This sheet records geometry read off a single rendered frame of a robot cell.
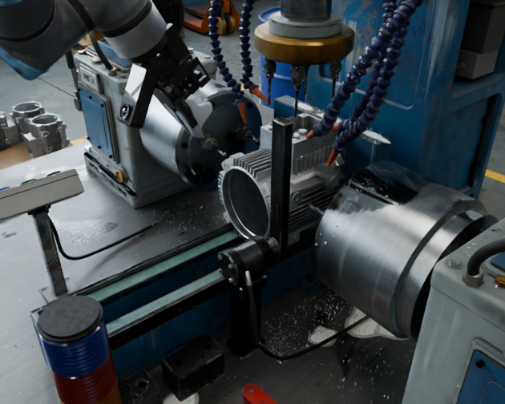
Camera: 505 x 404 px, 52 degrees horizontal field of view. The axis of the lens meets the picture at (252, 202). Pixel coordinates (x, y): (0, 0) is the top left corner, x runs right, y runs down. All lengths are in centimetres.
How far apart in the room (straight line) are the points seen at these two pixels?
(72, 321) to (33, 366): 57
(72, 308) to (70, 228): 89
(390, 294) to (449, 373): 13
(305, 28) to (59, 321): 62
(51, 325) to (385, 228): 48
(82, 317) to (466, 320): 45
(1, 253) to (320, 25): 91
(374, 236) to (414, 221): 6
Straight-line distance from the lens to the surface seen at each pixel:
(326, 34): 93
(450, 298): 70
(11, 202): 104
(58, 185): 106
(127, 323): 94
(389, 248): 78
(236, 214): 110
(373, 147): 101
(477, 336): 71
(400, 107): 110
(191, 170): 119
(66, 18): 76
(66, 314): 53
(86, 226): 141
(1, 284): 129
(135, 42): 81
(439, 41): 103
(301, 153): 100
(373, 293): 80
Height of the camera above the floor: 157
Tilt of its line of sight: 32 degrees down
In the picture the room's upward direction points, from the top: straight up
